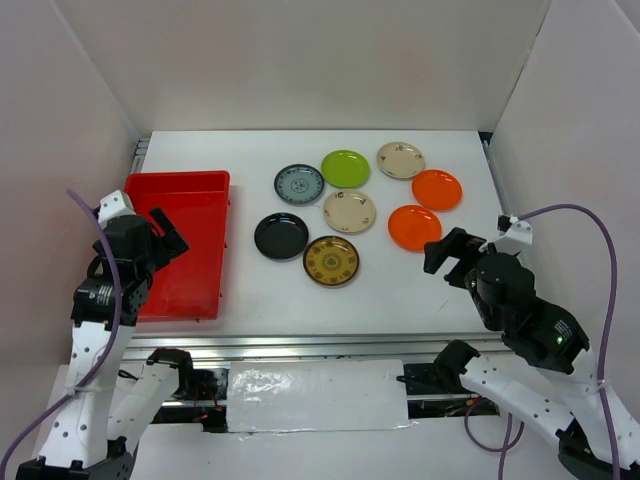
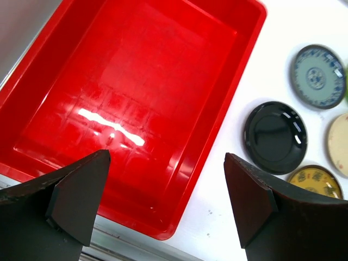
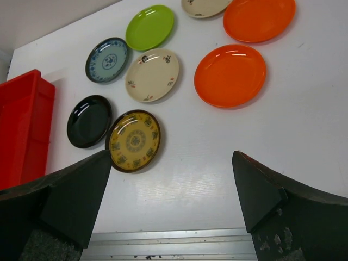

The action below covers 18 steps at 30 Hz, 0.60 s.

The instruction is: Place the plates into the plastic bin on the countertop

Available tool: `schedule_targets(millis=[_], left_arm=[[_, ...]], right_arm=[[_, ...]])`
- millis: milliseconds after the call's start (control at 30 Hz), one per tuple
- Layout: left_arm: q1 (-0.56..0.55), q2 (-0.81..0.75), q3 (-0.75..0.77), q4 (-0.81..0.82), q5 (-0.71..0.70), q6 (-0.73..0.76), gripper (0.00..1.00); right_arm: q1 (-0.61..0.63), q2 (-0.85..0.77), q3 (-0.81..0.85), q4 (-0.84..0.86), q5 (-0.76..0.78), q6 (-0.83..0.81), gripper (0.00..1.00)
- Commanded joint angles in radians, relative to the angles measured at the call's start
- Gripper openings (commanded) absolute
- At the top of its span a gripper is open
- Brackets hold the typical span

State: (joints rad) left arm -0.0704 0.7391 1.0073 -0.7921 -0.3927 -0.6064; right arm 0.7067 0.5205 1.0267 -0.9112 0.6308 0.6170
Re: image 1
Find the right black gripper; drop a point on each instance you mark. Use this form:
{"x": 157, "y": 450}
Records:
{"x": 456, "y": 242}

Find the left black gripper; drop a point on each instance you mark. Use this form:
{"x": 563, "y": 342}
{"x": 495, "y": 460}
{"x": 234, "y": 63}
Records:
{"x": 173, "y": 244}

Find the orange plate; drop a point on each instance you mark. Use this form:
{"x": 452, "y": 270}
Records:
{"x": 413, "y": 226}
{"x": 437, "y": 190}

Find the black glossy plate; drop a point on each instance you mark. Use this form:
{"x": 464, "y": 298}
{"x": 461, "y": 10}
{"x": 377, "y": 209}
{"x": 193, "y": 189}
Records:
{"x": 281, "y": 236}

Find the beige plate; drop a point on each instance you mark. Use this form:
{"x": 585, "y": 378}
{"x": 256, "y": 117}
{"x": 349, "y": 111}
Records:
{"x": 400, "y": 160}
{"x": 349, "y": 211}

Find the yellow brown patterned plate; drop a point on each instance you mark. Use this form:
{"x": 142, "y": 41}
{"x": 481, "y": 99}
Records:
{"x": 331, "y": 261}

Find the blue patterned grey plate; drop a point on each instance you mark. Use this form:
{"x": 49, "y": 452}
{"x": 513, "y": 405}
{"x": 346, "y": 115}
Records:
{"x": 299, "y": 184}

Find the lime green plate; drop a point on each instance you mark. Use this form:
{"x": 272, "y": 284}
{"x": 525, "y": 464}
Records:
{"x": 345, "y": 169}

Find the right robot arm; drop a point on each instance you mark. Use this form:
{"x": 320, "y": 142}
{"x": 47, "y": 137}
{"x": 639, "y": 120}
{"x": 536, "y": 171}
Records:
{"x": 595, "y": 435}

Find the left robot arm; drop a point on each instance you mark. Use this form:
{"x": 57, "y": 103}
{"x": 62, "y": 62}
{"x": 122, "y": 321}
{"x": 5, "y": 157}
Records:
{"x": 90, "y": 437}

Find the white foil sheet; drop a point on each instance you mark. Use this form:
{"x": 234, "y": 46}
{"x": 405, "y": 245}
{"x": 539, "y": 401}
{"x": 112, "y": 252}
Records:
{"x": 325, "y": 396}

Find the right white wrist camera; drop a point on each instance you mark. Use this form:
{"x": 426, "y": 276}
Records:
{"x": 514, "y": 236}

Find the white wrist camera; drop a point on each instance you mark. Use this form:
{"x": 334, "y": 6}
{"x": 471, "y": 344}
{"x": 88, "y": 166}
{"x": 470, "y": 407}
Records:
{"x": 514, "y": 236}
{"x": 114, "y": 205}

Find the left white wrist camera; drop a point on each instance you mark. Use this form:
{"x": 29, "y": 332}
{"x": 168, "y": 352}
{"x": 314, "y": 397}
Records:
{"x": 114, "y": 205}

